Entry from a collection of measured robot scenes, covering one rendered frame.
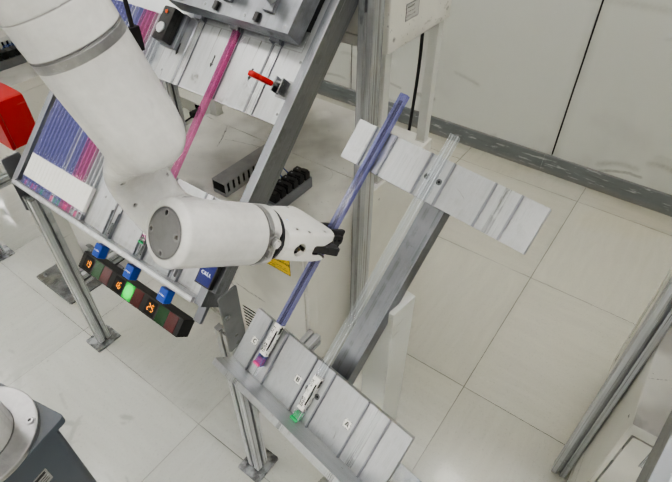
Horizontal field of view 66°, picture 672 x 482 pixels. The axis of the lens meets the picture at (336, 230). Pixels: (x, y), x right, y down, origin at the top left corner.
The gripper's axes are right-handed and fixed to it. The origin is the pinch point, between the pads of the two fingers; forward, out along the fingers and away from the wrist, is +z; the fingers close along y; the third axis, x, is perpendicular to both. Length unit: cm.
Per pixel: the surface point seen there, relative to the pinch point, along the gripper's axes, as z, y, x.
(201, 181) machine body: 29, 66, 17
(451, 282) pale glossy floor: 123, 19, 30
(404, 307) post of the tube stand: 8.6, -13.9, 6.2
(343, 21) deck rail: 14.1, 25.8, -33.7
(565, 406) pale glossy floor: 107, -37, 41
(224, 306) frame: -0.1, 15.5, 23.6
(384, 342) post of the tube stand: 10.7, -12.6, 14.6
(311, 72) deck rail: 9.2, 24.4, -22.5
